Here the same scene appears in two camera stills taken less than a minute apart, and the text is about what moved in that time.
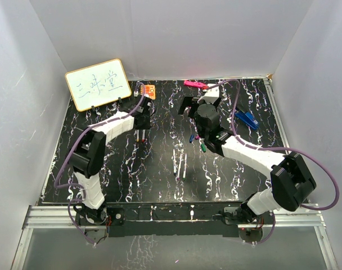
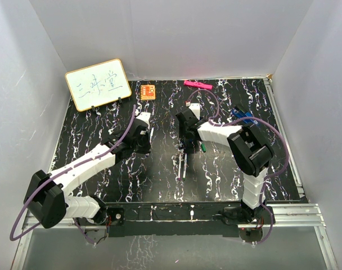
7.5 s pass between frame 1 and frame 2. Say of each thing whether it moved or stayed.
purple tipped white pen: stayed
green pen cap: stayed
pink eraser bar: stayed
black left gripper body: moved
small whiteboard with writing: stayed
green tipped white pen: stayed
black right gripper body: moved
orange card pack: stayed
